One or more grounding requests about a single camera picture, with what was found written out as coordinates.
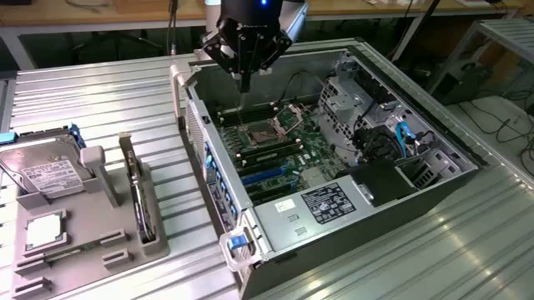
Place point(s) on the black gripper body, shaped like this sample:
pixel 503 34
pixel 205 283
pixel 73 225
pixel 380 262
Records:
pixel 250 18

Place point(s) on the graphics card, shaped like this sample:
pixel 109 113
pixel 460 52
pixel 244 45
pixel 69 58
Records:
pixel 139 187

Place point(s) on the thin metal locking lever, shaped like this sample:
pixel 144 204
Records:
pixel 239 109

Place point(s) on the black RAM slot bank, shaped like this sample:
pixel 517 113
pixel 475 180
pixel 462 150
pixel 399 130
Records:
pixel 246 114

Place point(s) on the metal socket cover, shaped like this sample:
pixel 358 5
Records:
pixel 290 117

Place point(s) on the grey metal disk bay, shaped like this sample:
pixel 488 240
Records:
pixel 346 106

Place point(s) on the CPU socket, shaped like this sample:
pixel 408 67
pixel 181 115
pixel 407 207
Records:
pixel 264 135

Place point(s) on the green motherboard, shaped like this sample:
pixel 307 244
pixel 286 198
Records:
pixel 308 147

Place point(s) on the installed RAM stick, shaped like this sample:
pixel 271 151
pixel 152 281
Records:
pixel 271 153

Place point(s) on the blue expansion slot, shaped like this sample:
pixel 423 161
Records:
pixel 263 176

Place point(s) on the blue card retainer clips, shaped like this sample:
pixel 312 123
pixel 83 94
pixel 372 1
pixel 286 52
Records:
pixel 220 181

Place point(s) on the blue disk carrier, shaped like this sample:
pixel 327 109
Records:
pixel 76 136

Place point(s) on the long black expansion slot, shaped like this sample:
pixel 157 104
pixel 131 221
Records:
pixel 267 188
pixel 272 196

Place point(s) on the metal slat side table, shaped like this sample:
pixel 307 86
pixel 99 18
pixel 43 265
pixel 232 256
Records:
pixel 504 34

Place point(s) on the grey power supply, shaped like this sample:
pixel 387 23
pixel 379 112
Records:
pixel 316 215

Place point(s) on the hard disk with label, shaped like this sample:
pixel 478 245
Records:
pixel 45 168

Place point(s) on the open grey PC case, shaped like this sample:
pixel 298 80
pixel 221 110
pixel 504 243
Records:
pixel 416 200

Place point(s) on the blue case latch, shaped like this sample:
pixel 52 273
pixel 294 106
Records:
pixel 236 243

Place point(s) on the grey parts rack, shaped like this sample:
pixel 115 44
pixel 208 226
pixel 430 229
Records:
pixel 83 225

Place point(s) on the CPU chip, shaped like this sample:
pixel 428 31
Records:
pixel 44 232

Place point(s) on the spare RAM stick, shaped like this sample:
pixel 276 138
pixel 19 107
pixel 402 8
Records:
pixel 72 251

